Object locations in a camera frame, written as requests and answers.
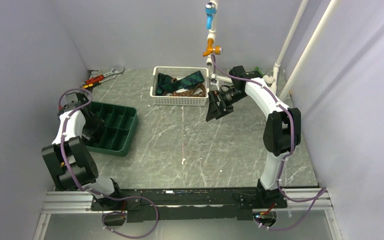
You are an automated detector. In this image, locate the aluminium rail frame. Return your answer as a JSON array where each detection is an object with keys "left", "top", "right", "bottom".
[{"left": 32, "top": 69, "right": 345, "bottom": 240}]

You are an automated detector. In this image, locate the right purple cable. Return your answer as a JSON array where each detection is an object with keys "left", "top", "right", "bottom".
[{"left": 210, "top": 54, "right": 329, "bottom": 232}]

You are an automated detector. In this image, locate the white plastic basket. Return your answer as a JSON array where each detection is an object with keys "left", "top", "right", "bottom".
[{"left": 150, "top": 66, "right": 209, "bottom": 107}]

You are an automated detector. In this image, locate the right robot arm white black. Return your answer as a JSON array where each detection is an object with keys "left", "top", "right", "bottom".
[{"left": 205, "top": 65, "right": 301, "bottom": 208}]

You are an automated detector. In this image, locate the white pvc pipe frame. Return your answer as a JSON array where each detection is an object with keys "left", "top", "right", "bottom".
[{"left": 202, "top": 0, "right": 337, "bottom": 93}]

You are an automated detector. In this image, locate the green compartment tray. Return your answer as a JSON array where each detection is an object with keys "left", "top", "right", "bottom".
[{"left": 86, "top": 101, "right": 139, "bottom": 157}]

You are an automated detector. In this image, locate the green striped tie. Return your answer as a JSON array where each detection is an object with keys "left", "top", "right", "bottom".
[{"left": 155, "top": 71, "right": 205, "bottom": 96}]

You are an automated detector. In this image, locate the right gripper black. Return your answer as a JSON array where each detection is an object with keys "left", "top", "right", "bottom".
[{"left": 206, "top": 87, "right": 248, "bottom": 122}]

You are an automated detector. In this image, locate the blue valve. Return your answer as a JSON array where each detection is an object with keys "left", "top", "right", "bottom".
[{"left": 205, "top": 2, "right": 217, "bottom": 30}]

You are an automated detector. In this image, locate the red handled adjustable wrench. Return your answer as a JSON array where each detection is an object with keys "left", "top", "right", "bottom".
[{"left": 80, "top": 68, "right": 125, "bottom": 91}]

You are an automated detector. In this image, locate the purple cable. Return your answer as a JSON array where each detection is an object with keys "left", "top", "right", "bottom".
[
  {"left": 58, "top": 88, "right": 160, "bottom": 240},
  {"left": 210, "top": 54, "right": 329, "bottom": 232}
]

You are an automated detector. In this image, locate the brown patterned tie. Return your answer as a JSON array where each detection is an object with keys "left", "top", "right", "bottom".
[{"left": 164, "top": 83, "right": 207, "bottom": 98}]

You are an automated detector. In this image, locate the orange valve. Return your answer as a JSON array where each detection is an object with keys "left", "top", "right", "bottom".
[{"left": 202, "top": 38, "right": 223, "bottom": 57}]

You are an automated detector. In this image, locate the green valve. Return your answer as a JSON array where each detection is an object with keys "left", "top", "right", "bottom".
[{"left": 254, "top": 67, "right": 265, "bottom": 76}]

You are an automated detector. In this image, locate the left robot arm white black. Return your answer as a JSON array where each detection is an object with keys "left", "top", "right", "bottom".
[{"left": 41, "top": 88, "right": 124, "bottom": 210}]

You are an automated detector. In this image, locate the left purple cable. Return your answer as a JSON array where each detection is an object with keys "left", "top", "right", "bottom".
[{"left": 58, "top": 88, "right": 160, "bottom": 240}]

